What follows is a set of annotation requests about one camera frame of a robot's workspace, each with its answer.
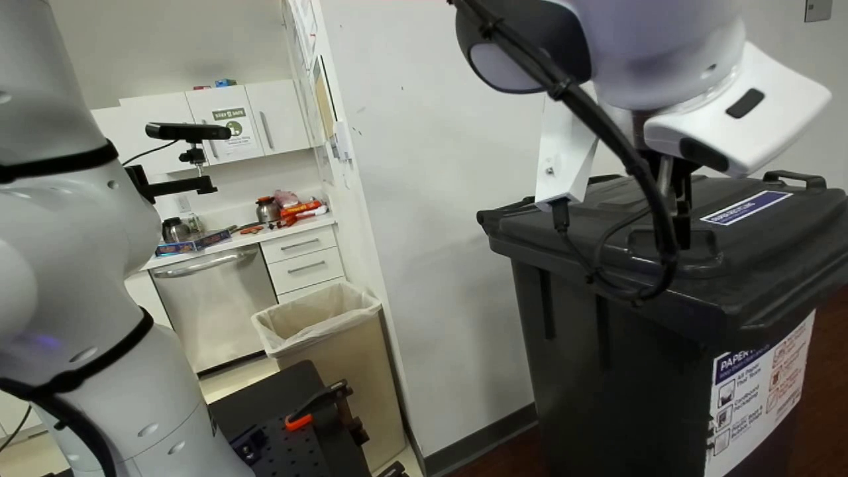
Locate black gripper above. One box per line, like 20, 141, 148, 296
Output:
656, 144, 711, 252

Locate black bin lid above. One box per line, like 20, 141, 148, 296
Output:
475, 166, 848, 350

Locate blue white lid sticker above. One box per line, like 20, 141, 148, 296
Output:
697, 189, 796, 231

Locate black wheelie bin body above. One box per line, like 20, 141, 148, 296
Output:
509, 260, 848, 477

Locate white bin instruction sticker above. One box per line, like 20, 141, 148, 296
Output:
703, 308, 820, 477

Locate tan trash bin with liner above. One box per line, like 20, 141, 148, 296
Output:
249, 277, 411, 472

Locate white paper tag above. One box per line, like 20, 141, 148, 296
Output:
534, 107, 623, 207

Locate plain white door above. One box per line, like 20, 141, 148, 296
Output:
528, 0, 848, 191

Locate papers on partition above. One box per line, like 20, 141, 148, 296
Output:
311, 54, 352, 166

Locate white drawer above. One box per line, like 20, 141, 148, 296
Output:
266, 246, 348, 300
261, 226, 342, 267

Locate red snack package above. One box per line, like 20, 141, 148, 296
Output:
273, 191, 331, 227

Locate silver jar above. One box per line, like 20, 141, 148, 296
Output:
254, 193, 282, 231

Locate white upper cabinets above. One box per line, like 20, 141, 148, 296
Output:
116, 77, 312, 173

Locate white countertop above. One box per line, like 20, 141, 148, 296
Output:
140, 213, 342, 272

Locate black perforated workbench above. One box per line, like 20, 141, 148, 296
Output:
204, 357, 376, 477

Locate stainless steel dishwasher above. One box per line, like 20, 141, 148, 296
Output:
147, 246, 282, 373

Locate silver kettle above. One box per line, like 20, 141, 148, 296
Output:
160, 214, 196, 246

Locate grey wall plate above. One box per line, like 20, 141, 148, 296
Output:
800, 0, 835, 27

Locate red handled clamp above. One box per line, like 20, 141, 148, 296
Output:
278, 378, 358, 438

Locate black stereo camera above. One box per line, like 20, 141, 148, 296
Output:
144, 118, 236, 145

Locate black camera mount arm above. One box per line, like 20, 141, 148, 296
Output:
122, 141, 222, 207

